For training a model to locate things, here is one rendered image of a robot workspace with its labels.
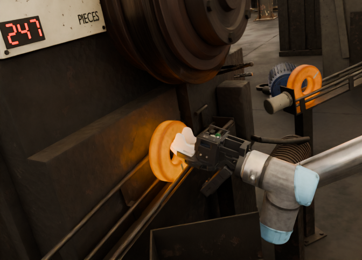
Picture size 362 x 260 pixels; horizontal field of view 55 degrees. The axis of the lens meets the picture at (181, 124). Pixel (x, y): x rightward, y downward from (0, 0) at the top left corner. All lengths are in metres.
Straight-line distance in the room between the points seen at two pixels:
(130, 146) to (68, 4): 0.34
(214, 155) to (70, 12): 0.43
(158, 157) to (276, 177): 0.27
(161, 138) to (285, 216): 0.32
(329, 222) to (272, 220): 1.04
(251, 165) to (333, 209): 1.18
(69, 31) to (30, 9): 0.09
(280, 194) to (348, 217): 1.12
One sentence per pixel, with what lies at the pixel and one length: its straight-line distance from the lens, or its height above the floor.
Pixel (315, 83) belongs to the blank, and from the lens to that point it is 1.43.
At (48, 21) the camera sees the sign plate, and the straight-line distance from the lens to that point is 0.72.
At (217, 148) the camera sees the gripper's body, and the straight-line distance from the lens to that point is 0.78.
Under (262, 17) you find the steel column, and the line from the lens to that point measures 9.90.
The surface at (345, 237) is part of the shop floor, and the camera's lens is 1.75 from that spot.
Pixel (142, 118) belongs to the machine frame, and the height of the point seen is 0.84.
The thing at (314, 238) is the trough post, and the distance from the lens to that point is 1.72.
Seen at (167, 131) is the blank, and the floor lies 0.81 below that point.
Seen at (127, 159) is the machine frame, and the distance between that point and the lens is 0.83.
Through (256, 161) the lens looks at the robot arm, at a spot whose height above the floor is 0.76.
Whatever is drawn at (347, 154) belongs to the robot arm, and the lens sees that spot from 0.87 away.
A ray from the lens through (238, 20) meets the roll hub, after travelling 0.93.
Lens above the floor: 1.12
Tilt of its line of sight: 21 degrees down
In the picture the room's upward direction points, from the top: 10 degrees counter-clockwise
